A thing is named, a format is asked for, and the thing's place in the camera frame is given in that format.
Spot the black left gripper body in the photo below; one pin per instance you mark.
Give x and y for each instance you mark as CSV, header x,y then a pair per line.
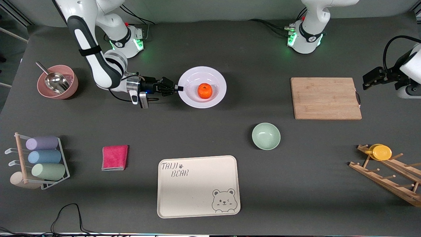
x,y
387,77

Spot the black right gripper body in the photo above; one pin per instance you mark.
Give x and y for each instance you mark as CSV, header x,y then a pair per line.
x,y
149,85

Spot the orange fruit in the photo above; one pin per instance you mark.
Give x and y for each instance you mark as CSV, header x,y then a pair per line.
x,y
205,91

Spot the white round plate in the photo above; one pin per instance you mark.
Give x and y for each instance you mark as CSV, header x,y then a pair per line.
x,y
218,79

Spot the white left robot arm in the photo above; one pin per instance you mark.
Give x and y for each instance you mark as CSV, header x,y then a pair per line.
x,y
309,33

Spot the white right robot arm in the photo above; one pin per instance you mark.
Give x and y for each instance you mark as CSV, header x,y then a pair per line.
x,y
98,65

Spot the wooden cutting board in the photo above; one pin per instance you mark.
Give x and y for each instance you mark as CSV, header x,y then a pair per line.
x,y
325,98

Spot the yellow mug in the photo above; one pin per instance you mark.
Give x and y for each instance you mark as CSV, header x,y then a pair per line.
x,y
381,152

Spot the pink folded cloth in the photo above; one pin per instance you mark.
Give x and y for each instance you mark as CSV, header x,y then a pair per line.
x,y
114,158

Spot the pink bowl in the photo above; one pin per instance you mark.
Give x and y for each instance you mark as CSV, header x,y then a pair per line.
x,y
67,87

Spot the metal scoop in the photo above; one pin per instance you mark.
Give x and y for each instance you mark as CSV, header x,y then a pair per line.
x,y
56,82

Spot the cream bear print tray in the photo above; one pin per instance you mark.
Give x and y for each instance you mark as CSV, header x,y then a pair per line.
x,y
194,194

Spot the pale green bowl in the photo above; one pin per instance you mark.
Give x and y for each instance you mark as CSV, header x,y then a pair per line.
x,y
266,136

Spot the wooden cup drying rack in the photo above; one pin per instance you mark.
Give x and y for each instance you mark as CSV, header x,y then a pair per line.
x,y
391,184

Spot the purple cup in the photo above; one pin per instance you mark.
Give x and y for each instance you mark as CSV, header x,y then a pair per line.
x,y
42,143

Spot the blue cup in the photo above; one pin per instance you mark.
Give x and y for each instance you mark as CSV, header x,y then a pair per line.
x,y
44,156

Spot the green cup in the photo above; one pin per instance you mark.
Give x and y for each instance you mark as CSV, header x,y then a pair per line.
x,y
48,171

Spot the beige cup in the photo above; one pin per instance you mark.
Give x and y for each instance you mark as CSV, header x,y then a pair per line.
x,y
18,180

